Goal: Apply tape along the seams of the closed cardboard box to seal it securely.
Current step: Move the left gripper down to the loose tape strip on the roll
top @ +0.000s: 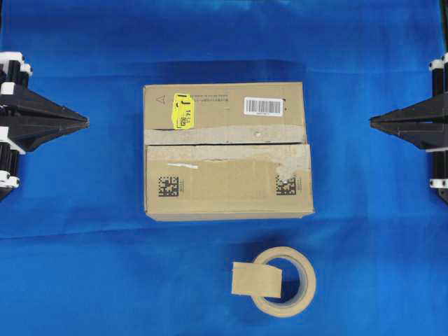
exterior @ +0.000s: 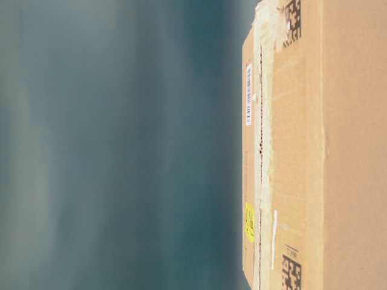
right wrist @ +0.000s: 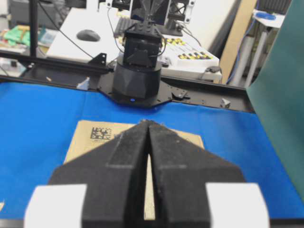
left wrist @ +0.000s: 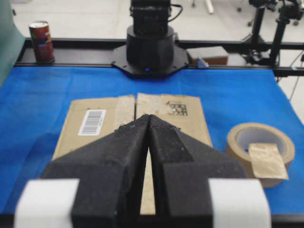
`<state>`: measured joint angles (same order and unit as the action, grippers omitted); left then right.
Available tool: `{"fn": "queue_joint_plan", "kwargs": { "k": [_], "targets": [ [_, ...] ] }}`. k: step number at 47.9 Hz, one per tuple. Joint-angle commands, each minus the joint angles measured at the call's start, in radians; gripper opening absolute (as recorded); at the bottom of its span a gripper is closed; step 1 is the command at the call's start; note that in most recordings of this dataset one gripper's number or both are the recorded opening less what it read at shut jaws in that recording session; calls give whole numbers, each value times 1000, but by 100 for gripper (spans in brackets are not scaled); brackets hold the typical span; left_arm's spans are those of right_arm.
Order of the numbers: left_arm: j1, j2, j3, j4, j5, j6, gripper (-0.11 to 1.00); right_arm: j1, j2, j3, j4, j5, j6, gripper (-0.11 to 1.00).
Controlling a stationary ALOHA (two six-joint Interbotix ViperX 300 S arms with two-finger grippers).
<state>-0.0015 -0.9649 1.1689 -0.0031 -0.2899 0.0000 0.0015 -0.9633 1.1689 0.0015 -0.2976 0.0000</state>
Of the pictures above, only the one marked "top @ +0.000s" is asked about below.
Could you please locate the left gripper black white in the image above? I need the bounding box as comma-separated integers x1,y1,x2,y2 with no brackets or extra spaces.
1,51,89,201

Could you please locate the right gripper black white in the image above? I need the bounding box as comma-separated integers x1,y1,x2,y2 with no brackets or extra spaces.
370,53,447,202

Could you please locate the brown packing tape roll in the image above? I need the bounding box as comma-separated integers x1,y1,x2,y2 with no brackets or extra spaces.
231,246,317,318

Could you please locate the brown cardboard box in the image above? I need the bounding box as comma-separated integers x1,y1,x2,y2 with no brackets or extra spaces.
143,82,314,221

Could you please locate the blue table cloth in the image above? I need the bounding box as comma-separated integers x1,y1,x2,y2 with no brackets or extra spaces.
1,1,447,335

